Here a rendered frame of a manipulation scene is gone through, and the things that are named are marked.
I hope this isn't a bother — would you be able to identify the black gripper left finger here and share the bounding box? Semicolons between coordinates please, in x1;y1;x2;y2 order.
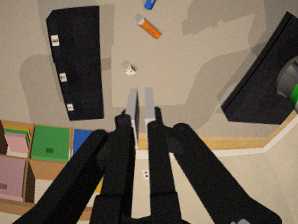
12;88;140;224

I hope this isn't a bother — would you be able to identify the blue battery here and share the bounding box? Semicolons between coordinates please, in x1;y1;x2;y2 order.
144;0;156;10

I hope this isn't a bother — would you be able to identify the black rack of bins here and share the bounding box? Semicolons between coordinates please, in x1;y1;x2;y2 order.
46;6;104;121

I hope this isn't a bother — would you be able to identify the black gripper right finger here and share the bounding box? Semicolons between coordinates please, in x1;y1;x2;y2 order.
145;87;282;224

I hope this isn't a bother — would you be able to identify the orange aa battery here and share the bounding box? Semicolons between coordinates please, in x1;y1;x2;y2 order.
138;18;161;39

